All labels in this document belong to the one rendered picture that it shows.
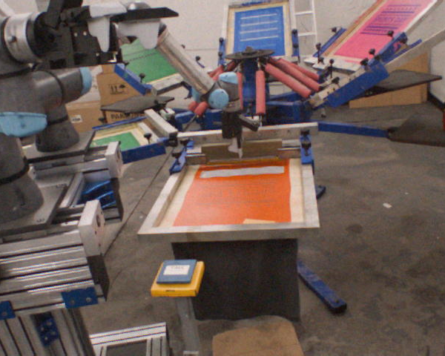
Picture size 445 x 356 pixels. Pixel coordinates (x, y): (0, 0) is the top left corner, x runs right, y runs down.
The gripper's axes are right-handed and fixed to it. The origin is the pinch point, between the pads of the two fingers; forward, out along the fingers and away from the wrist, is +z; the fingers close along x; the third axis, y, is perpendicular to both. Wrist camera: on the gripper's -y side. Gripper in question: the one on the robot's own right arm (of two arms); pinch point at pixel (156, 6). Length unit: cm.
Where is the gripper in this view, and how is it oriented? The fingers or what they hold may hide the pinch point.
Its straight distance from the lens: 63.0
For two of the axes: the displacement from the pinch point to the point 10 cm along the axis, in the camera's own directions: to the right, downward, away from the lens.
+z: 9.4, 0.3, -3.5
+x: -3.4, 3.0, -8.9
